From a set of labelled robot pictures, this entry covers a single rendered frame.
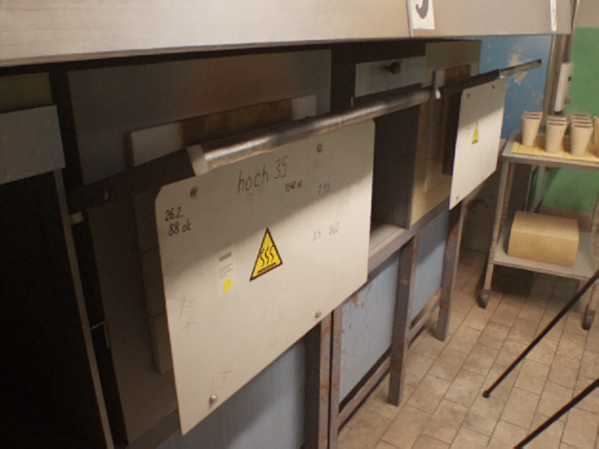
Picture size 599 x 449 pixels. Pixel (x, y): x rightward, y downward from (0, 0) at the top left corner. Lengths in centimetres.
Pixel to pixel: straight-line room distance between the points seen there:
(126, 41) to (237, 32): 11
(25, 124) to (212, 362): 44
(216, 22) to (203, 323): 48
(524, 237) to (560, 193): 165
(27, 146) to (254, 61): 46
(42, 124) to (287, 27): 32
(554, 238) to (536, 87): 101
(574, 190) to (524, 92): 133
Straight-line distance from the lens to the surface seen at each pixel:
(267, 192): 82
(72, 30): 35
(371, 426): 222
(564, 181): 462
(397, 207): 179
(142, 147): 77
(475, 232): 382
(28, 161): 67
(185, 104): 84
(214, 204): 73
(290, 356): 143
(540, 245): 305
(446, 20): 92
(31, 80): 68
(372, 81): 133
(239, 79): 93
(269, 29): 48
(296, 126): 67
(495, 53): 357
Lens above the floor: 152
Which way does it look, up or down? 22 degrees down
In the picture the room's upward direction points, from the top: straight up
